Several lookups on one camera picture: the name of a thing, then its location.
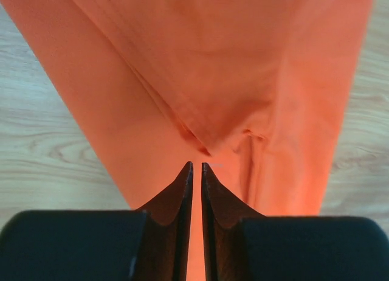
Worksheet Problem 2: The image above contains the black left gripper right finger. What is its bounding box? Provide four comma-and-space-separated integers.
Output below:
201, 163, 388, 280

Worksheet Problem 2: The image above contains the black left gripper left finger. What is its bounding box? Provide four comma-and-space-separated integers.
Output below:
1, 162, 193, 280

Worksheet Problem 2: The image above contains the orange t shirt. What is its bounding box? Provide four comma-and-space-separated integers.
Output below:
1, 0, 373, 280

